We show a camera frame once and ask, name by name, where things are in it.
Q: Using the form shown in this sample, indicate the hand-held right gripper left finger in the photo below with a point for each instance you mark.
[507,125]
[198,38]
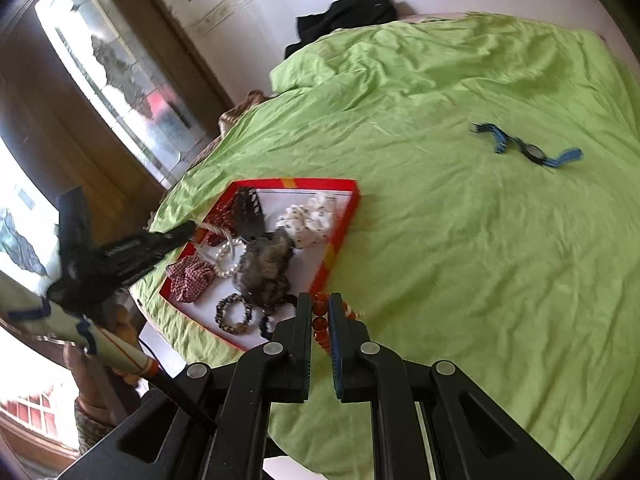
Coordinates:
[302,340]

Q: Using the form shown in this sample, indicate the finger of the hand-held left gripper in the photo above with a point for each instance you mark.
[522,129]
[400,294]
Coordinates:
[172,240]

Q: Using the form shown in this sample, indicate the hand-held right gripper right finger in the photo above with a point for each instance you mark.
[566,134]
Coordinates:
[338,345]

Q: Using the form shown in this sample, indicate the cream curved hair accessory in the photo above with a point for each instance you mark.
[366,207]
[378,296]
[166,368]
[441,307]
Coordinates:
[215,230]

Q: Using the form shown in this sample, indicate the red tray with white inside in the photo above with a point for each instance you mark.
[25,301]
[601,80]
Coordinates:
[307,265]

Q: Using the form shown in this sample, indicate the grey fur scrunchie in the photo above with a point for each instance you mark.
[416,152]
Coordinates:
[260,265]

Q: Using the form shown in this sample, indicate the person's left forearm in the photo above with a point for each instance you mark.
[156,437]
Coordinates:
[95,425]

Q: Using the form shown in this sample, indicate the person's left hand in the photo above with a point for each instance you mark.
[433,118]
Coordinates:
[100,367]

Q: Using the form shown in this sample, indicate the red checkered scrunchie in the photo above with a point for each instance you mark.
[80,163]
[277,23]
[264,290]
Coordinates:
[190,277]

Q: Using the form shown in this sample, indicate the dark red scrunchie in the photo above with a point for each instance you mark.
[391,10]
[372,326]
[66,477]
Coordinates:
[222,217]

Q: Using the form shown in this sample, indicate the glass window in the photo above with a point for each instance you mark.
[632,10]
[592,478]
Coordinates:
[125,85]
[20,230]

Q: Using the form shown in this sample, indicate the white dotted scrunchie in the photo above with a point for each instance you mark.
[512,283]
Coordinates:
[295,222]
[322,210]

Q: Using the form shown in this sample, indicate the brown patterned cloth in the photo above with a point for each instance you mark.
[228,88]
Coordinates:
[240,112]

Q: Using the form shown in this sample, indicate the green blanket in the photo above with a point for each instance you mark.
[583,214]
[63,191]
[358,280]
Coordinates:
[450,210]

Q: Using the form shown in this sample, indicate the dark cloth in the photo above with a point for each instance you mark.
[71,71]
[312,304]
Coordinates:
[345,17]

